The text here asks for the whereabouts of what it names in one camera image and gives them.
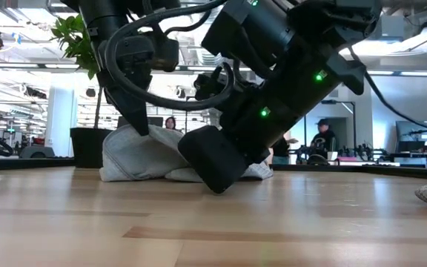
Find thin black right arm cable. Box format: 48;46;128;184
348;46;427;141

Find black plant pot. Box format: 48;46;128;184
69;127;113;169

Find black aluminium table frame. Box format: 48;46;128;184
0;157;427;182

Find black background gantry frame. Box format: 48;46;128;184
304;99;357;164

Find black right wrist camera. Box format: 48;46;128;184
193;65;236;102

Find dark background computer screen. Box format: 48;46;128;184
394;120;427;154

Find green leafy plant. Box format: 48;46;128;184
50;14;102;130

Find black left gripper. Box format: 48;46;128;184
96;36;180;137

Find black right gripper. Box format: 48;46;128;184
178;61;348;194

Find black right camera cable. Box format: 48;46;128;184
104;0;236;112

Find grey waffle towel with label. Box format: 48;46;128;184
99;124;274;183

